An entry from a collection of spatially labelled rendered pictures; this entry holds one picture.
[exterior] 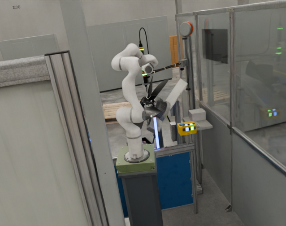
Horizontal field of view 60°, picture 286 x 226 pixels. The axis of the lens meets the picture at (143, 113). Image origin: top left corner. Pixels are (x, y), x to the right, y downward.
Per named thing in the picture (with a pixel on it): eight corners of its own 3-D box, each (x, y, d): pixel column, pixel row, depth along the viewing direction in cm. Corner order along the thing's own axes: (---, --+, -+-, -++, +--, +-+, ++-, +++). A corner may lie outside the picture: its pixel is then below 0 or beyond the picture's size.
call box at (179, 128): (193, 130, 246) (192, 120, 242) (197, 134, 237) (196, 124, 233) (177, 132, 245) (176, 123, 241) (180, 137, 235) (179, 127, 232)
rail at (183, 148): (193, 149, 250) (192, 141, 247) (194, 150, 246) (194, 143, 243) (103, 165, 242) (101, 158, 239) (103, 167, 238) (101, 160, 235)
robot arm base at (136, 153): (146, 162, 196) (143, 141, 189) (123, 162, 200) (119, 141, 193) (149, 149, 213) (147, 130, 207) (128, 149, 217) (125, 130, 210)
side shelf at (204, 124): (201, 116, 310) (201, 114, 309) (212, 128, 276) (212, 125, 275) (182, 119, 308) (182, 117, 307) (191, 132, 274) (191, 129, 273)
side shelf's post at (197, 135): (201, 181, 323) (197, 123, 294) (202, 183, 319) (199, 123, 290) (197, 182, 323) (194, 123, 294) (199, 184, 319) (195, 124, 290)
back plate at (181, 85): (146, 123, 314) (146, 122, 314) (178, 76, 299) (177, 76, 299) (154, 141, 265) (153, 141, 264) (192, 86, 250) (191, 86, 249)
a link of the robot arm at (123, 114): (138, 139, 193) (134, 110, 184) (116, 138, 199) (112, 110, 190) (143, 132, 203) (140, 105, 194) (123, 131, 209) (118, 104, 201)
